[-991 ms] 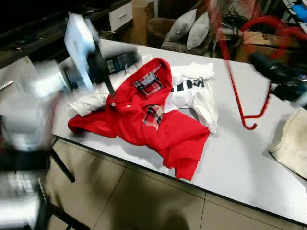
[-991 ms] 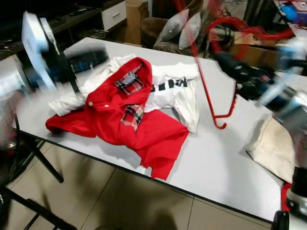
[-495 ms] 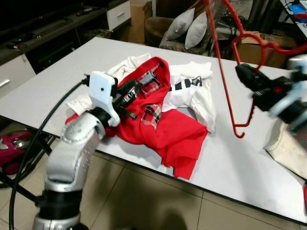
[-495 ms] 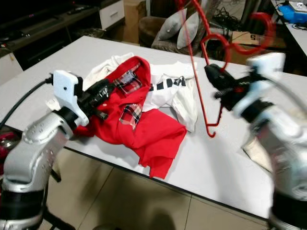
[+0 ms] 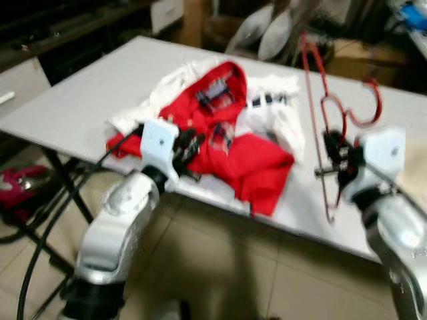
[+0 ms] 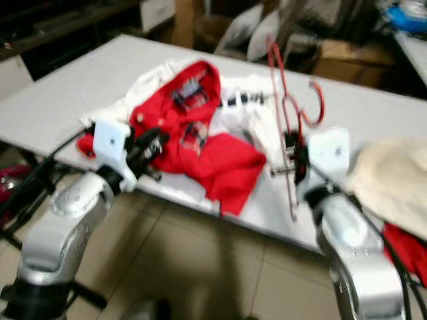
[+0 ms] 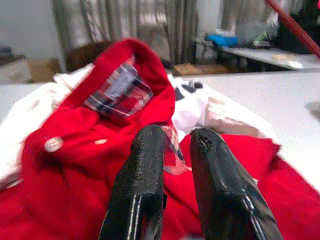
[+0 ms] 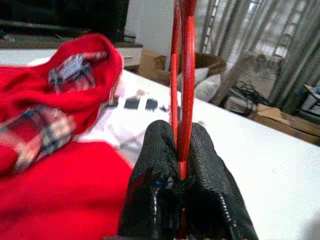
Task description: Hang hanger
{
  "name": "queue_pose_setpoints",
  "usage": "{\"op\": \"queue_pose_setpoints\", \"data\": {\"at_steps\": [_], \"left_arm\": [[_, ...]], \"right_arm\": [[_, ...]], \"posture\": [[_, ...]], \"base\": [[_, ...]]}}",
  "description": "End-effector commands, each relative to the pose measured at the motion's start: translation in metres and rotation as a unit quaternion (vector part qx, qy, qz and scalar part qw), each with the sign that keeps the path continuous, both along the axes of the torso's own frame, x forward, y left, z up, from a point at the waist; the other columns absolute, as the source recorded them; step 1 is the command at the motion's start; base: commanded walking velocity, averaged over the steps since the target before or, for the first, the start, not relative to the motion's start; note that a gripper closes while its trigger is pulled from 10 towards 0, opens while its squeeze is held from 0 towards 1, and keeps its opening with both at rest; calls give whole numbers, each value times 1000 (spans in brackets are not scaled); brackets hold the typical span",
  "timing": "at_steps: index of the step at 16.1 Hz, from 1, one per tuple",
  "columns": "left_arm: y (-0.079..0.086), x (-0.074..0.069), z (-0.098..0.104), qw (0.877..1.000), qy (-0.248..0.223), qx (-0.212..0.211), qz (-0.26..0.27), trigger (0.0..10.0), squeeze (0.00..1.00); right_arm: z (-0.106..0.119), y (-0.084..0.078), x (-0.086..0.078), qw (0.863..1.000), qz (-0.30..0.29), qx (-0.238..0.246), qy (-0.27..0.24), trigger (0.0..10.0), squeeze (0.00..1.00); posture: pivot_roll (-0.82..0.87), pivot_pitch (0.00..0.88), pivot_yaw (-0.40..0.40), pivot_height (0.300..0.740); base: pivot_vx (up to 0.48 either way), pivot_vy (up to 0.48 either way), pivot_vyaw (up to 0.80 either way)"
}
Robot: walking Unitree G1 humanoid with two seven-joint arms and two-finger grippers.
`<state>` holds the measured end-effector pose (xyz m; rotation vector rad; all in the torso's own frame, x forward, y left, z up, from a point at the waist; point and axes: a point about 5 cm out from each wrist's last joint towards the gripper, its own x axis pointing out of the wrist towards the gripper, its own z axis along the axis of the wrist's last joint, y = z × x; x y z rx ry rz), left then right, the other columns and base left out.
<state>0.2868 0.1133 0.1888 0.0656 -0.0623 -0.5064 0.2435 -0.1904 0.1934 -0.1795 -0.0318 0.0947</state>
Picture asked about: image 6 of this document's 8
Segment plain red garment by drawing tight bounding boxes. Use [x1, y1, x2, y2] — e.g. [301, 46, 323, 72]
[384, 223, 427, 284]

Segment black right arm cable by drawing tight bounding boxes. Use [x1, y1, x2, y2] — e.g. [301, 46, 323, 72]
[350, 190, 427, 311]

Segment white garment black striped trim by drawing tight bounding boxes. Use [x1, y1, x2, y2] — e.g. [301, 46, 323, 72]
[217, 75, 284, 161]

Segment red hooded garment plaid lining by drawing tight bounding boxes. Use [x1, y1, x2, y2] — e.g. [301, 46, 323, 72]
[77, 60, 268, 217]

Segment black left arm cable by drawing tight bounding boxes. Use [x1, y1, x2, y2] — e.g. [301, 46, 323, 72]
[0, 128, 94, 221]

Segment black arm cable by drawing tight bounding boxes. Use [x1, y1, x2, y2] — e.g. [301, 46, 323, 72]
[0, 128, 94, 221]
[350, 190, 427, 311]

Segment white table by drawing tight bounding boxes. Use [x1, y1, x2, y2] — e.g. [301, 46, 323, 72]
[392, 30, 427, 101]

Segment brown cardboard box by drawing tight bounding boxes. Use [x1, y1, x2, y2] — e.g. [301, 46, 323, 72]
[314, 40, 398, 87]

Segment white cabinet panel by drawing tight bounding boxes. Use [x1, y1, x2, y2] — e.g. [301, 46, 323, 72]
[0, 53, 35, 101]

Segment red vacuum cleaner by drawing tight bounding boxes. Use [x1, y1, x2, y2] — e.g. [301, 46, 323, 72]
[0, 167, 35, 209]

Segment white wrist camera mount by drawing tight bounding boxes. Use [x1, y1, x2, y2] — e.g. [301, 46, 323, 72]
[297, 127, 352, 201]
[93, 120, 131, 195]

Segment cream garment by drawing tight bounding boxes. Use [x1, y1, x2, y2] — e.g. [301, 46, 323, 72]
[350, 137, 427, 222]

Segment grey table black legs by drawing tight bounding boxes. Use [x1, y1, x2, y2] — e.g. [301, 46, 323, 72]
[0, 33, 427, 257]

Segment blue plastic bag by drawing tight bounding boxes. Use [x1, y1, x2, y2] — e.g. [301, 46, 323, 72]
[384, 0, 427, 34]

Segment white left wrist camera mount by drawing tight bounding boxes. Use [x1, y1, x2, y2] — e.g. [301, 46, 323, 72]
[93, 120, 131, 195]

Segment plain white garment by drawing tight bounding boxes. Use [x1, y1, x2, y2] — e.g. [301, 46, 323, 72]
[80, 59, 204, 131]

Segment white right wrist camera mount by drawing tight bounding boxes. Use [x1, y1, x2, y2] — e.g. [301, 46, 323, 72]
[297, 127, 352, 201]

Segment white oval object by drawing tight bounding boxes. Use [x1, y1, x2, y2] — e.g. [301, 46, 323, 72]
[247, 10, 282, 65]
[216, 7, 264, 58]

